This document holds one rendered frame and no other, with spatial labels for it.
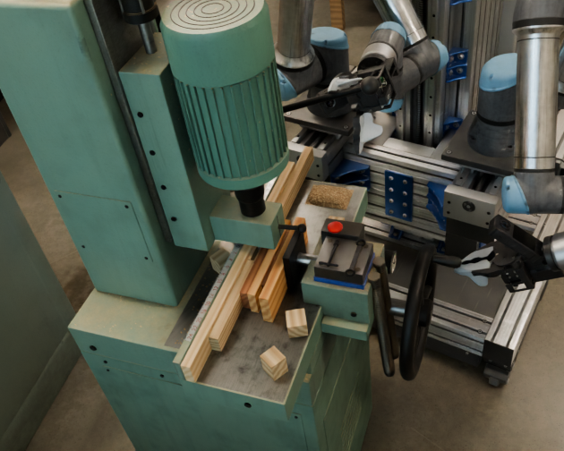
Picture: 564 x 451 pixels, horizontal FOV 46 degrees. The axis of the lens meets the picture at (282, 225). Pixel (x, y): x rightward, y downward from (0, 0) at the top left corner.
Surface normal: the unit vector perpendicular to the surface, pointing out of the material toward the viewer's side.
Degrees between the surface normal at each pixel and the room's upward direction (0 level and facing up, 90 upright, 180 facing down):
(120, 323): 0
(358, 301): 90
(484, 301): 0
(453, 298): 0
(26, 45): 90
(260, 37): 90
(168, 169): 90
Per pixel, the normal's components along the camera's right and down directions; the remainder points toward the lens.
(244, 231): -0.33, 0.68
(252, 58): 0.60, 0.50
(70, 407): -0.12, -0.72
